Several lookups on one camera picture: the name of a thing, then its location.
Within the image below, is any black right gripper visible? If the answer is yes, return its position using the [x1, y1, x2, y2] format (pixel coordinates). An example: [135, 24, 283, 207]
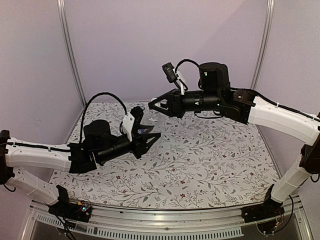
[148, 88, 221, 118]

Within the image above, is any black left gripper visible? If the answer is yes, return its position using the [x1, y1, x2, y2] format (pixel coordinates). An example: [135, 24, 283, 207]
[96, 125, 161, 165]

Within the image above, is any clear Pepsi plastic bottle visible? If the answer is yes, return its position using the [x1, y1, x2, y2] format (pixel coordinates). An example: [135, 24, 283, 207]
[138, 107, 155, 135]

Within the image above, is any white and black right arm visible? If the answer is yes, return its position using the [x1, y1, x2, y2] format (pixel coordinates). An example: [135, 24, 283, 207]
[148, 62, 320, 218]

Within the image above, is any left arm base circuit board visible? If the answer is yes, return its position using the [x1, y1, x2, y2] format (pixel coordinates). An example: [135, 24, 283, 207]
[48, 185, 93, 223]

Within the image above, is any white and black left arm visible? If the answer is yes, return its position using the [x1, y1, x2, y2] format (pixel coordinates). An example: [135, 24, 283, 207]
[0, 120, 161, 217]

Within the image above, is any floral patterned table mat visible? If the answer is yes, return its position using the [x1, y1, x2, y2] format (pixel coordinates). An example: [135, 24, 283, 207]
[49, 112, 279, 209]

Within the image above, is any left wrist camera on white mount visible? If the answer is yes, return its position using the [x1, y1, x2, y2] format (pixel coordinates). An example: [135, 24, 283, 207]
[120, 105, 144, 142]

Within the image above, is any wrist camera on white mount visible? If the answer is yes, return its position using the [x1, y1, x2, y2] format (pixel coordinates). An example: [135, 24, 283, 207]
[161, 62, 188, 95]
[120, 105, 144, 142]

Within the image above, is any right wrist camera on white mount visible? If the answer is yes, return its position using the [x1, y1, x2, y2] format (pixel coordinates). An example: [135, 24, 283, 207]
[161, 62, 188, 95]

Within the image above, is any black braided right camera cable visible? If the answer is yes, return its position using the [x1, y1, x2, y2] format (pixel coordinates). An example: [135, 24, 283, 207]
[174, 58, 201, 88]

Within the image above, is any black braided camera cable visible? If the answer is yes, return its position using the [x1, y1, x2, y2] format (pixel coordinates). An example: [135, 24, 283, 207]
[79, 92, 128, 146]
[174, 58, 201, 88]

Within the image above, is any black braided left camera cable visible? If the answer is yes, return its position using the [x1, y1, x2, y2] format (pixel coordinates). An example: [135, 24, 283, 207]
[79, 92, 128, 146]

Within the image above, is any aluminium front frame rail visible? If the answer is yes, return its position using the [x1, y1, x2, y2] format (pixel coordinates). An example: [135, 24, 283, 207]
[21, 194, 315, 240]

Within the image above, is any aluminium corner post left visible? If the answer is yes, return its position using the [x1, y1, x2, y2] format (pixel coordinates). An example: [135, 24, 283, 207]
[56, 0, 87, 106]

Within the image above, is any aluminium corner post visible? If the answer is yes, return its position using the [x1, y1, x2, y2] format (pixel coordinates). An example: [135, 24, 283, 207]
[250, 0, 275, 90]
[56, 0, 87, 106]

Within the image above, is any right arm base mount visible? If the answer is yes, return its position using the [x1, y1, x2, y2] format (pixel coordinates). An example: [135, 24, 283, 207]
[241, 184, 285, 235]

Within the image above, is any aluminium corner post right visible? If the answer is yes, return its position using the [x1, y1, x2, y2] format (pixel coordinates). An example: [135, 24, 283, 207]
[250, 0, 275, 90]

